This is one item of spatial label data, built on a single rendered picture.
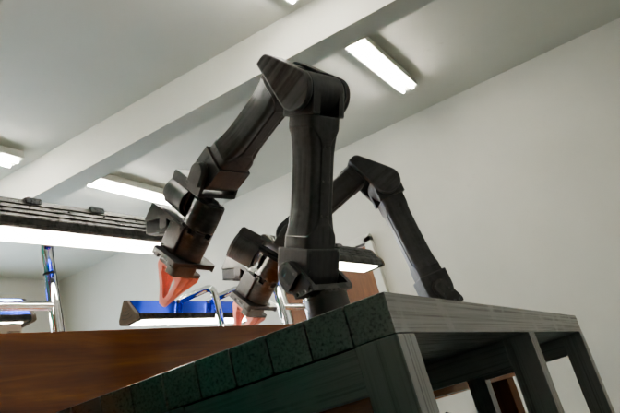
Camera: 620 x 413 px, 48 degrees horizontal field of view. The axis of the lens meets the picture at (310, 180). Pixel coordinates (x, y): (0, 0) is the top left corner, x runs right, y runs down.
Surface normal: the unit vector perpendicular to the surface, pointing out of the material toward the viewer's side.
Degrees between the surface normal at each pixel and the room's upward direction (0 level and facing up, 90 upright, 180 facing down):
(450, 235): 90
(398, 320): 90
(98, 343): 90
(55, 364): 90
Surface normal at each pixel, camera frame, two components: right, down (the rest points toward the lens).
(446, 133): -0.48, -0.18
